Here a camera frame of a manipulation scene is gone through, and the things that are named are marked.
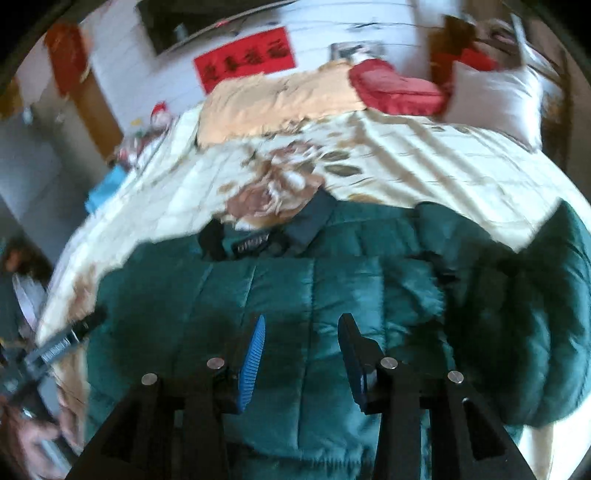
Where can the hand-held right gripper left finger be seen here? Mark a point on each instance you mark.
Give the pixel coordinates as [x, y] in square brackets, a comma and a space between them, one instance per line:
[251, 364]

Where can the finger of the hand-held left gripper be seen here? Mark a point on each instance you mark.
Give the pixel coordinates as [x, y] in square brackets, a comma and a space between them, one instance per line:
[87, 325]

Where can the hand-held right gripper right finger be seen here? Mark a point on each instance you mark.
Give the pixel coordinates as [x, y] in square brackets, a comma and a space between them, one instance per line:
[356, 371]

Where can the green puffer jacket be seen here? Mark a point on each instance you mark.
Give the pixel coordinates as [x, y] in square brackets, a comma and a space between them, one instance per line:
[323, 286]

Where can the person's left hand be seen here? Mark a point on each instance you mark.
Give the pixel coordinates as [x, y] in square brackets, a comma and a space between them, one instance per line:
[32, 438]

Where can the blue box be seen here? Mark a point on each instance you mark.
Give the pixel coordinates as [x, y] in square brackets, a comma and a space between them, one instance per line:
[105, 189]

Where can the grey refrigerator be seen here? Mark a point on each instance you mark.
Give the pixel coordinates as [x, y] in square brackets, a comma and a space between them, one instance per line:
[27, 170]

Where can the wooden door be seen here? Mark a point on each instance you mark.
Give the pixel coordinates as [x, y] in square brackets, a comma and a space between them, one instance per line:
[97, 115]

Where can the doll with red hat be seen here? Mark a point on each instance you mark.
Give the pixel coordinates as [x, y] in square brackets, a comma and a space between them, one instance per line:
[160, 117]

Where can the floral cream bedspread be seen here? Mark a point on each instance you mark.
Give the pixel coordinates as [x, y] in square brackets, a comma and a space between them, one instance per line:
[415, 157]

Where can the peach blanket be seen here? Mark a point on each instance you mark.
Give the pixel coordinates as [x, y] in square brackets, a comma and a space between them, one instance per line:
[277, 101]

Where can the red hanging decoration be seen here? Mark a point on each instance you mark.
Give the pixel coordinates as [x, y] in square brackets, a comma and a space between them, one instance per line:
[67, 55]

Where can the red heart pillow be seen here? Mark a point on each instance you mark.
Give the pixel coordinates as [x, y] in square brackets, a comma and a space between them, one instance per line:
[397, 87]

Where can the white pillow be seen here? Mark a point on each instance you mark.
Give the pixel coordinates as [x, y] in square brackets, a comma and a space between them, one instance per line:
[494, 101]

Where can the black television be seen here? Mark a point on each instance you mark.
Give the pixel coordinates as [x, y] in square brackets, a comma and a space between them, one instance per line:
[184, 18]

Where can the framed photo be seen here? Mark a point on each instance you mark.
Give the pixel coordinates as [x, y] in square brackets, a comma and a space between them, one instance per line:
[351, 48]

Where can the red cloth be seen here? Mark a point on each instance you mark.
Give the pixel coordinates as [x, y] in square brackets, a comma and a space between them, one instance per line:
[461, 55]

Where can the red wall banner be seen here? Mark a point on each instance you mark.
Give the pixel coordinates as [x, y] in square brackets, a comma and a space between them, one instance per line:
[244, 60]

